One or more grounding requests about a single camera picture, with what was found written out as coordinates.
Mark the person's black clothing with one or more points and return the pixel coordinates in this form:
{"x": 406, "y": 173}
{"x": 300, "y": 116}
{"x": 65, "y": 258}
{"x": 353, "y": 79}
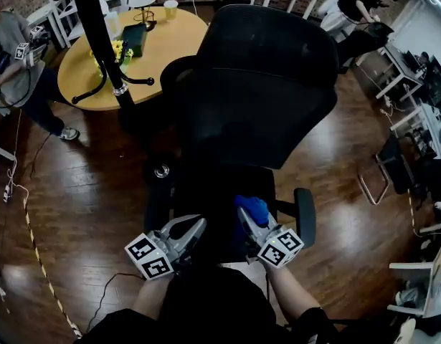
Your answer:
{"x": 213, "y": 306}

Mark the translucent white jug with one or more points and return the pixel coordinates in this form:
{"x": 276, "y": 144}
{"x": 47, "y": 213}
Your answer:
{"x": 112, "y": 25}

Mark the black mesh office chair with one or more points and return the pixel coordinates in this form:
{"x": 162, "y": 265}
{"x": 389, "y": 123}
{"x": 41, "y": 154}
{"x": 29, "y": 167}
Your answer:
{"x": 256, "y": 120}

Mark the white metal shelf rack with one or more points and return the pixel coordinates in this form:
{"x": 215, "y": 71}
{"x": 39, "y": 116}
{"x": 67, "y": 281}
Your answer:
{"x": 57, "y": 20}

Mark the person's left forearm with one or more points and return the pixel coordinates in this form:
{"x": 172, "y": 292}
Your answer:
{"x": 152, "y": 296}

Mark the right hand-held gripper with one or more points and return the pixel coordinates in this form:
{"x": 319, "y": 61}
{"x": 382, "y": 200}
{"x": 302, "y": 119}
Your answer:
{"x": 281, "y": 247}

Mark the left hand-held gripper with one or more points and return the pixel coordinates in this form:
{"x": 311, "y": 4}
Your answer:
{"x": 148, "y": 254}

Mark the yellow flowers in pot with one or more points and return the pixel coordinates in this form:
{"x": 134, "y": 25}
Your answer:
{"x": 117, "y": 48}

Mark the blue cloth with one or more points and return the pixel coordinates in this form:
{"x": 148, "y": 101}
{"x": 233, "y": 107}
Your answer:
{"x": 252, "y": 206}

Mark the round wooden table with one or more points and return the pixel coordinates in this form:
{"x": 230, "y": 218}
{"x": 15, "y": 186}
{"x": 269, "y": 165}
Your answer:
{"x": 166, "y": 48}

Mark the yellow black striped tape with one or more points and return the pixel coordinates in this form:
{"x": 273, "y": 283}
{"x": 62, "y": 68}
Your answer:
{"x": 37, "y": 253}

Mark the white cluttered desk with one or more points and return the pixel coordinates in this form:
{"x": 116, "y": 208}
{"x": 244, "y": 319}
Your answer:
{"x": 435, "y": 285}

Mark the yellow cup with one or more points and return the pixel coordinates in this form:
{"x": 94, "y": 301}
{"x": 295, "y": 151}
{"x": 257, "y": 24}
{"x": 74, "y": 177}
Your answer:
{"x": 170, "y": 10}

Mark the metal frame chair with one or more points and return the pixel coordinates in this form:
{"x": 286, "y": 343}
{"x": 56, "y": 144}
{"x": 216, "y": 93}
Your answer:
{"x": 399, "y": 167}

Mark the person's right forearm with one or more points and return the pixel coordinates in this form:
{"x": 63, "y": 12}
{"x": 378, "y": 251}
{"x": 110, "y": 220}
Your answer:
{"x": 292, "y": 292}

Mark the black chair headrest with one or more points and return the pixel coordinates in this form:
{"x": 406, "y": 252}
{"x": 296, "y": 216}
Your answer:
{"x": 266, "y": 38}

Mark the black chair armrest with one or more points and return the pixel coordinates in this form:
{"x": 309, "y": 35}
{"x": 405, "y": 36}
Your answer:
{"x": 157, "y": 210}
{"x": 305, "y": 217}

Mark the black coat rack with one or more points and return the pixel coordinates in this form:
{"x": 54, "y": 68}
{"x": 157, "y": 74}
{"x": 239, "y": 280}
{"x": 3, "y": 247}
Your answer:
{"x": 98, "y": 31}

